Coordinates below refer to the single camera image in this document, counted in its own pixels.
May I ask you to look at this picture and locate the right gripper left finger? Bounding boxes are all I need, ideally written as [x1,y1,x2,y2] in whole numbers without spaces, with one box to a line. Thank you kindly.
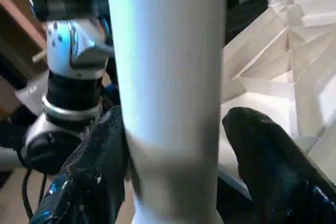
[31,106,130,224]

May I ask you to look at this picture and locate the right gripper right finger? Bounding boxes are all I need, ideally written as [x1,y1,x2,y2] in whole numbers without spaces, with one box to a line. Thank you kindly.
[222,106,336,224]

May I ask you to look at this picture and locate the white plastic table top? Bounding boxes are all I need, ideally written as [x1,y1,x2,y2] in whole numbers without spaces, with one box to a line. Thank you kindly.
[218,0,336,198]

